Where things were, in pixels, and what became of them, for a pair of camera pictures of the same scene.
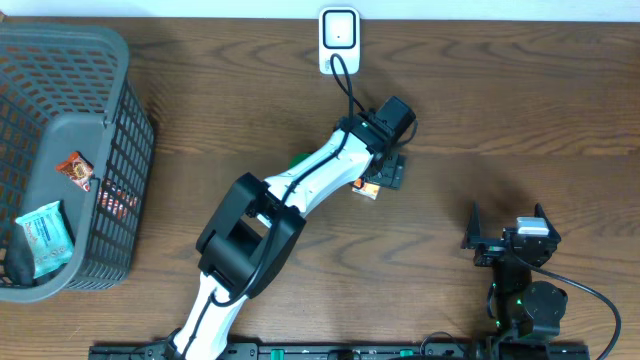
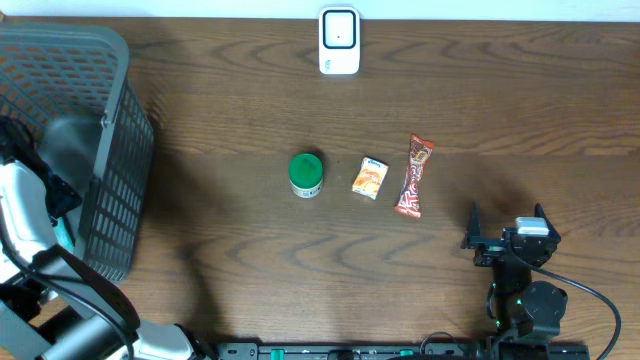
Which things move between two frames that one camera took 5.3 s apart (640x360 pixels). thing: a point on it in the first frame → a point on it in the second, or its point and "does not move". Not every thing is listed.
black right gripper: x=491 y=248 does not move
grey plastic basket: x=66 y=90 does not move
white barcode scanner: x=339 y=33 does not move
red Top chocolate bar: x=79 y=169 → x=419 y=155
